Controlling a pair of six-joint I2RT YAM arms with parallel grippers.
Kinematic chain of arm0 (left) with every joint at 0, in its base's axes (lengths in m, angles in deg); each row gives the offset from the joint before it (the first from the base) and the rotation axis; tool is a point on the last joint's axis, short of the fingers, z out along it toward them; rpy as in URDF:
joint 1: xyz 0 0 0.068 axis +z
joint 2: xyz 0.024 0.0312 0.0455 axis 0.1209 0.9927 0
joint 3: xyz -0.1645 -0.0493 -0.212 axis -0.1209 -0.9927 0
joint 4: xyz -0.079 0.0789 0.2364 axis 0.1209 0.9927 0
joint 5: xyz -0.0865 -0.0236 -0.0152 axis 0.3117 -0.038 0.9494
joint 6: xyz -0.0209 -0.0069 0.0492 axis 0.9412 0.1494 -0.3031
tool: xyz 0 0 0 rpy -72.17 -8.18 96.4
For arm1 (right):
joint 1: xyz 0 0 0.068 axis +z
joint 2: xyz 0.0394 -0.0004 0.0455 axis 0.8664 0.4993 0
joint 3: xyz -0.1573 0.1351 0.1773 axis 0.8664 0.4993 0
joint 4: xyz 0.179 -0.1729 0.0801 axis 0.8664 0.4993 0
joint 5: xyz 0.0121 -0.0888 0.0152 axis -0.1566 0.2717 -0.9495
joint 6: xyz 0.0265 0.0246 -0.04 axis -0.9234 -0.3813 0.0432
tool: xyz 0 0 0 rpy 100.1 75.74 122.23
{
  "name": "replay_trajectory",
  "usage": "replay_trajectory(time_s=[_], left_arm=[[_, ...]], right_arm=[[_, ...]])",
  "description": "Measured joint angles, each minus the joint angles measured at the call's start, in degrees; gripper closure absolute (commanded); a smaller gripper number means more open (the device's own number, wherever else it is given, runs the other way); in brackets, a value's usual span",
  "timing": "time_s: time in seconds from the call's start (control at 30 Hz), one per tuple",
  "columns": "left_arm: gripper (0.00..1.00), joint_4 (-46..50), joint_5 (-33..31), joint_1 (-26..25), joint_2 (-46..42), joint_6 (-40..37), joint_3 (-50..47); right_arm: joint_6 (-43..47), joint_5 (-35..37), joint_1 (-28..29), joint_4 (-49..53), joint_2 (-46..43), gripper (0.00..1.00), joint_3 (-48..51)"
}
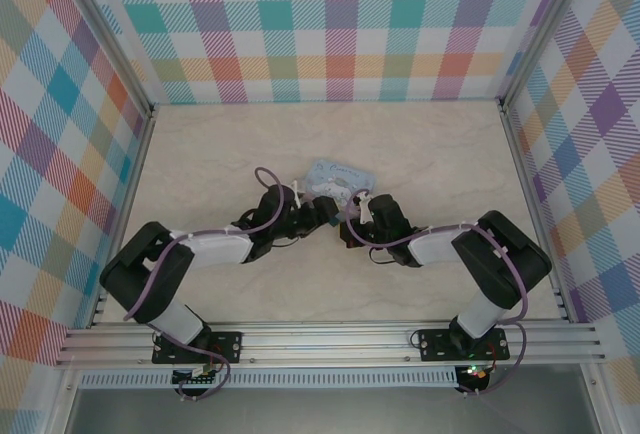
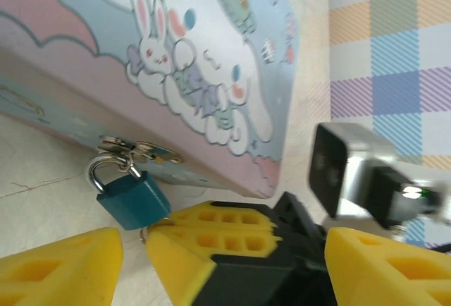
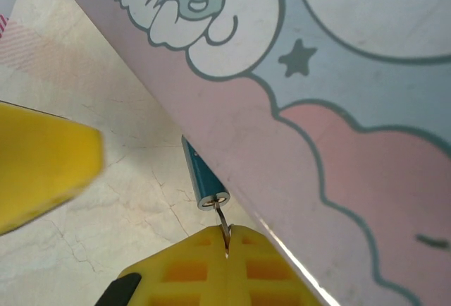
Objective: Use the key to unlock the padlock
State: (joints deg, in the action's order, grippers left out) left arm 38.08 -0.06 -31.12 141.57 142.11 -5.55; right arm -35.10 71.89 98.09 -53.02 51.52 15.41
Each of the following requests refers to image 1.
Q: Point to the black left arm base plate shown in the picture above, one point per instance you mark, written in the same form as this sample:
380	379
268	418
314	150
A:
227	346

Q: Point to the light blue cartoon tin box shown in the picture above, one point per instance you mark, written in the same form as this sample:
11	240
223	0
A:
345	174

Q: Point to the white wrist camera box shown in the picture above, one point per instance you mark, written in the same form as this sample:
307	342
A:
365	208
298	195

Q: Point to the aluminium mounting rail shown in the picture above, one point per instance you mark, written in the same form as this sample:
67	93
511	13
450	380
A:
325	341

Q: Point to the aluminium side rail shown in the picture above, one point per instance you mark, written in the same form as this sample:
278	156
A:
132	189
522	174

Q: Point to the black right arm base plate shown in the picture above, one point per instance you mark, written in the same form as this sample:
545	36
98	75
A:
435	344

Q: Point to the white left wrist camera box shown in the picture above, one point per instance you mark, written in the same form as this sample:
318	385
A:
298	195

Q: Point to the aluminium frame post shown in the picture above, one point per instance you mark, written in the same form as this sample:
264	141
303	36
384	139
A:
545	29
105	34

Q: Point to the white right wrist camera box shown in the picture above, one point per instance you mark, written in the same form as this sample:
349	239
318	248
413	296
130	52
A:
365	208

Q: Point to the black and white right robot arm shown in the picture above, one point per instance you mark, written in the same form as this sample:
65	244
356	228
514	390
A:
500	264

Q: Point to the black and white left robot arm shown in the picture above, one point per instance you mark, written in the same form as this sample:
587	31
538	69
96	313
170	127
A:
165	274

